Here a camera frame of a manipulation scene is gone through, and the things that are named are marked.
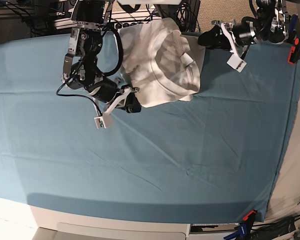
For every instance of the black power strip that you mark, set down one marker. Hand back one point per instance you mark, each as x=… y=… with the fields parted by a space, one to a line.
x=120 y=25

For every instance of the teal table cloth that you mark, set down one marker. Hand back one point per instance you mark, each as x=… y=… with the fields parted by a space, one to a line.
x=210 y=160

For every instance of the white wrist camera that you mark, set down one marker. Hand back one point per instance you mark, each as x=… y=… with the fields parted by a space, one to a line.
x=103 y=122
x=236 y=63

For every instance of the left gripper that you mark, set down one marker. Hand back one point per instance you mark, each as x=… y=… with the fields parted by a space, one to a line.
x=243 y=35

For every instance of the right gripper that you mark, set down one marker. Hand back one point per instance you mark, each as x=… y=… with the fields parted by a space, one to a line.
x=107 y=91

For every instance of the orange black clamp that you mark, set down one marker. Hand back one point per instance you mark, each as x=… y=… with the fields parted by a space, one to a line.
x=294 y=53
x=250 y=217

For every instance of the blue clamp bottom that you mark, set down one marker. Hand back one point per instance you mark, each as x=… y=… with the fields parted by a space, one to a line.
x=241 y=233

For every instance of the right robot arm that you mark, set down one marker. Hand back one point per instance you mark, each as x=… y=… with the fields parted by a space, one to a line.
x=80 y=70

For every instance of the orange black bottom clamp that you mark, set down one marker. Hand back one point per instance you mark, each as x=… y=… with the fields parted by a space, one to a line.
x=250 y=217

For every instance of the white T-shirt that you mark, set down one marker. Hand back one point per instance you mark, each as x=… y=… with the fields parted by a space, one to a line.
x=164 y=64

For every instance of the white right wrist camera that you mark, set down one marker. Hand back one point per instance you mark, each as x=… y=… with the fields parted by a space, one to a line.
x=103 y=122

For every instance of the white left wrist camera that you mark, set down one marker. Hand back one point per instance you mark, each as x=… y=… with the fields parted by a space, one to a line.
x=236 y=63

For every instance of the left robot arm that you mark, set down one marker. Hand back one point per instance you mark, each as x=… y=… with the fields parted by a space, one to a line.
x=270 y=22

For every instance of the orange black right clamp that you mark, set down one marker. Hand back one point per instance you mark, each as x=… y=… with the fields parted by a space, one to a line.
x=294 y=53

